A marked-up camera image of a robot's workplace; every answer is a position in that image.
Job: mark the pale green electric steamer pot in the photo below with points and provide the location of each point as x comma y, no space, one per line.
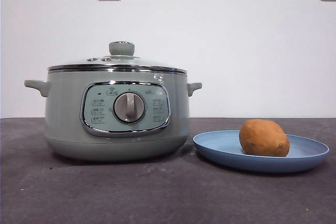
65,108

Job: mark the glass lid with green knob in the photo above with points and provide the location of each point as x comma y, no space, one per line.
121,49

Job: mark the blue round plate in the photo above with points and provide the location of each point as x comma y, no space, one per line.
220,153

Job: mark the brown potato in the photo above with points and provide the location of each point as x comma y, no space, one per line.
262,138

